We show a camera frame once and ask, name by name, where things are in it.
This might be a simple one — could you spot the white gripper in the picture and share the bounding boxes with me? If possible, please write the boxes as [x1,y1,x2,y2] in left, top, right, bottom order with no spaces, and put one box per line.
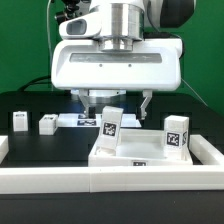
[51,39,182,120]

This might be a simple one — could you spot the white square tabletop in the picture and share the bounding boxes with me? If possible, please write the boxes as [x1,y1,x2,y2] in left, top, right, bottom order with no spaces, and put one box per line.
[88,129,193,167]

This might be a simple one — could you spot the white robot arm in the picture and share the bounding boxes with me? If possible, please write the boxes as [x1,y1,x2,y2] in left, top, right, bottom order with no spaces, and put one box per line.
[51,0,196,119]

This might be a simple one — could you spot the white U-shaped obstacle fence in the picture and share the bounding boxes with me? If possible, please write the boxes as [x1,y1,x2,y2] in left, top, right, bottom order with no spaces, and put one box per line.
[0,135,224,194]

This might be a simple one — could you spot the white marker base plate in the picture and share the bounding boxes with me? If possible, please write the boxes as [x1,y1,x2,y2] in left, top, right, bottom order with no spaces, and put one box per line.
[58,113,141,128]

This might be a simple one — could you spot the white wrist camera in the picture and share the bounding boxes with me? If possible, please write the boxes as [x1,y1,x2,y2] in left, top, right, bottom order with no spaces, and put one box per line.
[59,12,102,40]

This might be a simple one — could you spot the black cable bundle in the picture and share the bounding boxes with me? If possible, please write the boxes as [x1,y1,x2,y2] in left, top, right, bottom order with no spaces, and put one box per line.
[18,75,53,92]

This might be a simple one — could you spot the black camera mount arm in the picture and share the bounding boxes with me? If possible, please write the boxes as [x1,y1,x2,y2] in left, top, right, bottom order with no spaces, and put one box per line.
[55,0,81,24]

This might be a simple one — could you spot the grey thin cable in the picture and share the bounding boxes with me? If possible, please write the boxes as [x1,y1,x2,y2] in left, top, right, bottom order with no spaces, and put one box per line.
[46,0,56,64]

